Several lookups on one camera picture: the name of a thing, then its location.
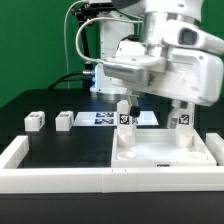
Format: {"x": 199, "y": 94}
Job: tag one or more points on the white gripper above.
{"x": 185, "y": 74}

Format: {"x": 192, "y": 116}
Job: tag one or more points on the white U-shaped obstacle fence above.
{"x": 14, "y": 180}

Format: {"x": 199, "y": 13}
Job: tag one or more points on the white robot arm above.
{"x": 163, "y": 24}

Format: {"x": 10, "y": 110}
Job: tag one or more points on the white square table top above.
{"x": 157, "y": 148}

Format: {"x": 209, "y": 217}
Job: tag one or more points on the white sheet with tags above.
{"x": 110, "y": 119}

